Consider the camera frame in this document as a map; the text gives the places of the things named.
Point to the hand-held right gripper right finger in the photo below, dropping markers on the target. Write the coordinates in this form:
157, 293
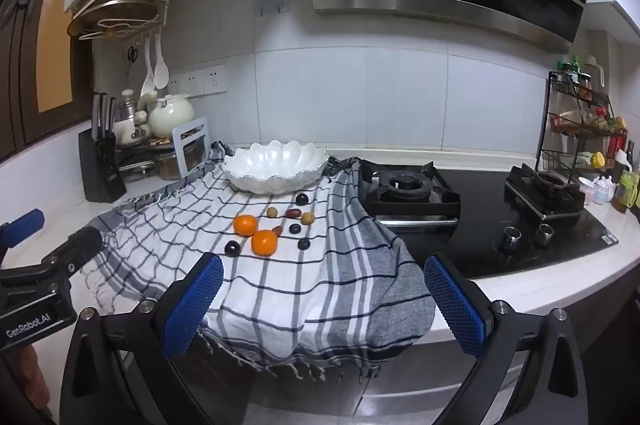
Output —
457, 310

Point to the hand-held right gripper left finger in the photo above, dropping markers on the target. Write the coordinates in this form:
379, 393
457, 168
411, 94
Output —
192, 305

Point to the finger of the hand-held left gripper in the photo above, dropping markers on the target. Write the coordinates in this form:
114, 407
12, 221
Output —
75, 247
22, 225

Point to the dark purple grape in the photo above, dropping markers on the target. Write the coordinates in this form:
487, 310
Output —
232, 248
295, 229
301, 199
303, 244

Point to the orange tangerine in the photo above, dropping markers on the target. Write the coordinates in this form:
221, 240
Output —
246, 225
264, 242

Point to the red brown jujube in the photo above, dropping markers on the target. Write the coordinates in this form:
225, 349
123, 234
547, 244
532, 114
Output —
294, 214
276, 230

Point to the tan longan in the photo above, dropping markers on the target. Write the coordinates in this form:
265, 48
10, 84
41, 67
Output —
306, 218
272, 211

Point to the white scalloped bowl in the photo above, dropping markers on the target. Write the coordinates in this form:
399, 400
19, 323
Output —
272, 165

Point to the person's left hand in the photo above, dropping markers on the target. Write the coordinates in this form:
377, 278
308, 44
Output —
30, 370

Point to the black knife block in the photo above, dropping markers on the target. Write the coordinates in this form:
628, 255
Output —
100, 170

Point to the steel stove knob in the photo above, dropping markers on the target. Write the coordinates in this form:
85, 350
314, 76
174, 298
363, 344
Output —
511, 239
545, 234

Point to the black glass gas stove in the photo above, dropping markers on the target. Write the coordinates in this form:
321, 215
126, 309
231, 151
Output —
475, 215

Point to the grey white checked cloth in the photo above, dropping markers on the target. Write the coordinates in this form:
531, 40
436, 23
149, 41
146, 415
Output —
300, 295

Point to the steel corner shelf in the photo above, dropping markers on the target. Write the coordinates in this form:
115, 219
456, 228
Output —
140, 155

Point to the glass jar brown contents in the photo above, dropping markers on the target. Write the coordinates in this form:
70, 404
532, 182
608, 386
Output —
167, 167

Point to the white ceramic pot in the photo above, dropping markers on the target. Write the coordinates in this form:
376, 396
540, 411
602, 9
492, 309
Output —
135, 131

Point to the white plastic stand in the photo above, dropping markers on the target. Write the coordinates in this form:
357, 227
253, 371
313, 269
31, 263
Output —
178, 155

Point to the steel pot with lid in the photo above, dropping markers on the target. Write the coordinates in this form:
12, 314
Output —
127, 110

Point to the cream ceramic teapot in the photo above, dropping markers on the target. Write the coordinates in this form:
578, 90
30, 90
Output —
170, 117

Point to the small white seasoning jars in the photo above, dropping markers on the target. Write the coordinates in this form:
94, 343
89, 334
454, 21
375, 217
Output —
597, 191

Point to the white rice paddle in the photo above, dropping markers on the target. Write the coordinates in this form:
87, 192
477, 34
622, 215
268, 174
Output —
161, 67

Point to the black scissors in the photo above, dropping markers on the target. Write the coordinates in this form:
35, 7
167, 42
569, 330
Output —
131, 55

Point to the yellow plastic bottle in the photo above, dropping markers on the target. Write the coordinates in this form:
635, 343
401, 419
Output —
597, 159

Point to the green plastic container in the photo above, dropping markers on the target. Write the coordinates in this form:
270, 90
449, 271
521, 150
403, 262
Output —
627, 192

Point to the group of seasoning bottles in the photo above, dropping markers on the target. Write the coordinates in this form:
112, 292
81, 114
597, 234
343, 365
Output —
590, 80

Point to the white wall socket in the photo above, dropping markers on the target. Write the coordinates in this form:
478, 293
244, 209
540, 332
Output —
215, 77
195, 81
175, 84

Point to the white metal wall rack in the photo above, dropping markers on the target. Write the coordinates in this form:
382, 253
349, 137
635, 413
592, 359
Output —
161, 5

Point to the grey wall hook strip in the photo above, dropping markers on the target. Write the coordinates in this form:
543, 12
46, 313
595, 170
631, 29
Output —
272, 6

